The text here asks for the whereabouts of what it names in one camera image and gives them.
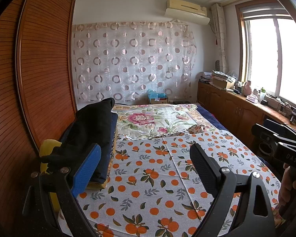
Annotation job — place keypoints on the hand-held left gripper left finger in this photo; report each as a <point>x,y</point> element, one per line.
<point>86,172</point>

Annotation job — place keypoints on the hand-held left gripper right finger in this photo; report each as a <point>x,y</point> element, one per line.
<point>203,172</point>

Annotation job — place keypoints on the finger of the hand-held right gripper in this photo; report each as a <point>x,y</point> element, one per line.
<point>278,123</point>
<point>264,131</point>

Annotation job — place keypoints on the black printed t-shirt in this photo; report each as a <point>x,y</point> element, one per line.
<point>88,128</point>

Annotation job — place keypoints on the person's right hand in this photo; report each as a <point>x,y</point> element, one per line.
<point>284,193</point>

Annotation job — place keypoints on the green-capped bottle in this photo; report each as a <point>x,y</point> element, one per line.
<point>262,95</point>

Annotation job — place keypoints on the pink tissue pack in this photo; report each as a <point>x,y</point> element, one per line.
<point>252,98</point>

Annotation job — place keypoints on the orange-print bedsheet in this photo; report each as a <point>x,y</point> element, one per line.
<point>162,177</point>

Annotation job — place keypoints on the long wooden cabinet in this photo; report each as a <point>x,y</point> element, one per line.
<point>227,103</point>

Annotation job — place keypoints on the yellow cushion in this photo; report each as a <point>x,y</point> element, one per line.
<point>48,145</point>

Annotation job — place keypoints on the navy blanket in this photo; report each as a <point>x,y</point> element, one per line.
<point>212,118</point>

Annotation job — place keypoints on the pile of patterned papers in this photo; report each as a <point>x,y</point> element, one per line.
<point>222,75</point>

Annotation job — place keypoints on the wooden-framed window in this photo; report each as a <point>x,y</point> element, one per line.
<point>264,54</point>

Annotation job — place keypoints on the floral quilt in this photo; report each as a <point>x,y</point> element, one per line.
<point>143,121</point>

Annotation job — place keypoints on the stack of books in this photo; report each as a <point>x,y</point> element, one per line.
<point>205,77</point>

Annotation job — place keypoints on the small cardboard box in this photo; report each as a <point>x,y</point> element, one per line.
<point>160,100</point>

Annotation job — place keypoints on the blue plastic bag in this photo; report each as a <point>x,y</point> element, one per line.
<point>155,93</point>

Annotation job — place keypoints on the tied patterned window curtain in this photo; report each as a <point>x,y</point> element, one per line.
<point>219,37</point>

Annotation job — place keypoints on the wooden slatted wardrobe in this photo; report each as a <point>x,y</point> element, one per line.
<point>44,66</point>

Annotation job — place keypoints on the circle-patterned sheer curtain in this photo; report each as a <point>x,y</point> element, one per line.
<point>138,61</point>

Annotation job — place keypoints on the wall air conditioner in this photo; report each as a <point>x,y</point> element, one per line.
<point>187,11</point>

